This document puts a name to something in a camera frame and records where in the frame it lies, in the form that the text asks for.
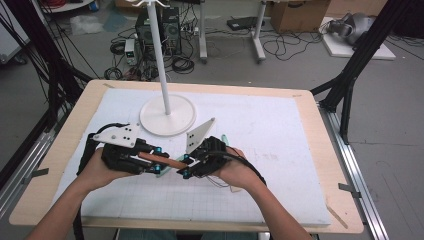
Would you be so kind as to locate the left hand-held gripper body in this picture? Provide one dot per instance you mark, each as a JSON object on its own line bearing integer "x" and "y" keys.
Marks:
{"x": 120, "y": 156}

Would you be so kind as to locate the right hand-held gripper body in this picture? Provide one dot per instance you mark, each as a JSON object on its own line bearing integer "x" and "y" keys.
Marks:
{"x": 211, "y": 156}

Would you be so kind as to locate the white hook stand rack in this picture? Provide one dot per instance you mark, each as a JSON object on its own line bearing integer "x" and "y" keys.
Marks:
{"x": 166, "y": 120}

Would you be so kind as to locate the person's left hand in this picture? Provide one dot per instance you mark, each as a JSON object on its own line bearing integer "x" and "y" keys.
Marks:
{"x": 96, "y": 173}

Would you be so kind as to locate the person's right hand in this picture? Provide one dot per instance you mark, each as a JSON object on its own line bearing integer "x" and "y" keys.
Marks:
{"x": 240, "y": 173}

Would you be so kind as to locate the white grid mat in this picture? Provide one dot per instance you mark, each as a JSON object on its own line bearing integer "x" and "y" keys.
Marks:
{"x": 266, "y": 133}

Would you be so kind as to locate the small bench power supply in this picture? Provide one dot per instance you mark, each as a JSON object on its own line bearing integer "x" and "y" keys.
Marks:
{"x": 130, "y": 51}

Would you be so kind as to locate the white desk leg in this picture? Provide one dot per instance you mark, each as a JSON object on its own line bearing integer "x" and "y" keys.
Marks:
{"x": 202, "y": 33}
{"x": 258, "y": 36}

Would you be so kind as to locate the white power strip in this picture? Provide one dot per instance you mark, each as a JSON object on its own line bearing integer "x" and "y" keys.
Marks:
{"x": 190, "y": 31}

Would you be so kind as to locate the clear plastic sheet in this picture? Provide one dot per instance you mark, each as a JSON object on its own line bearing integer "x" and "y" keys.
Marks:
{"x": 86, "y": 25}

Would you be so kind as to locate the flat black device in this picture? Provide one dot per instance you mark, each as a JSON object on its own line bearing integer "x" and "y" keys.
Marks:
{"x": 243, "y": 22}

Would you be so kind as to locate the thin wooden stick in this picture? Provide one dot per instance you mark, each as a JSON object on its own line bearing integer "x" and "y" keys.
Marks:
{"x": 337, "y": 216}

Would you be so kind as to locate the cardboard box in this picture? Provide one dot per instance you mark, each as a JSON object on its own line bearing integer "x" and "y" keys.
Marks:
{"x": 300, "y": 16}

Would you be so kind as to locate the white floor board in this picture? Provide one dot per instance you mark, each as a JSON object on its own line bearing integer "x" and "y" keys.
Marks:
{"x": 340, "y": 50}

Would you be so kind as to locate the grey headset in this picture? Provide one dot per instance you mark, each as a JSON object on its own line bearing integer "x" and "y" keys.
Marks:
{"x": 355, "y": 26}

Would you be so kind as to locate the aluminium rail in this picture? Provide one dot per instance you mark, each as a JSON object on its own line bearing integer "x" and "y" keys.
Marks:
{"x": 356, "y": 180}
{"x": 20, "y": 176}

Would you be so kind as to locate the black frame post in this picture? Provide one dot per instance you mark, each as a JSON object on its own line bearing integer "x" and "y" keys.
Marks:
{"x": 363, "y": 53}
{"x": 43, "y": 50}

